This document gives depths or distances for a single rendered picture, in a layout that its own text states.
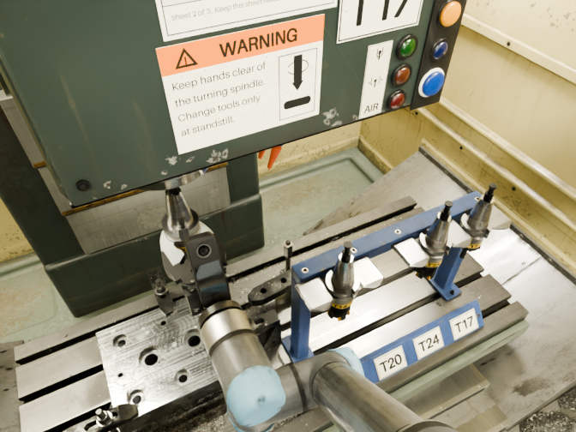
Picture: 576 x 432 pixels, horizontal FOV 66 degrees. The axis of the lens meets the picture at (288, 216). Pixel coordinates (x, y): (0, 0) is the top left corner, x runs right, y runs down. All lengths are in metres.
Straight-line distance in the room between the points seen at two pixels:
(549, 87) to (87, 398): 1.36
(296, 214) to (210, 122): 1.43
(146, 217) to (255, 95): 0.96
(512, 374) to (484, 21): 0.99
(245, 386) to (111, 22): 0.45
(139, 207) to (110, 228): 0.10
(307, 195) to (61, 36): 1.63
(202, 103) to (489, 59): 1.16
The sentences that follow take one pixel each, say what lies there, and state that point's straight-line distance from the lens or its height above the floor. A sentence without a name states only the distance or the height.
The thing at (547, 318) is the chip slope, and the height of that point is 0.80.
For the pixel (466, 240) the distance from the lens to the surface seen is 0.98.
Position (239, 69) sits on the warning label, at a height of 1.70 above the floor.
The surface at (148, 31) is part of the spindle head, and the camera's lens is 0.39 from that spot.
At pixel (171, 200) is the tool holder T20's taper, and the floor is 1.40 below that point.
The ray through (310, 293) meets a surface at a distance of 0.83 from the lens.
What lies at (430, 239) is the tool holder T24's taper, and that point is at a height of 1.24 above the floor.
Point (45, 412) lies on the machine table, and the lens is 1.19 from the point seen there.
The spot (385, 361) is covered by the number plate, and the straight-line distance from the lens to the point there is 1.08.
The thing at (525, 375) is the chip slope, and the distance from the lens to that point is 1.43.
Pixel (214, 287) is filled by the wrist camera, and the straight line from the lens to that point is 0.70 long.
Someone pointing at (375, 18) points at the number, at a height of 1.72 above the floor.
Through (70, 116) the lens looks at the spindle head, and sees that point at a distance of 0.41.
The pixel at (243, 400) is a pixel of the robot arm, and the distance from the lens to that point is 0.62.
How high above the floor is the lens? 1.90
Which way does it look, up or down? 46 degrees down
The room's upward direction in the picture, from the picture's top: straight up
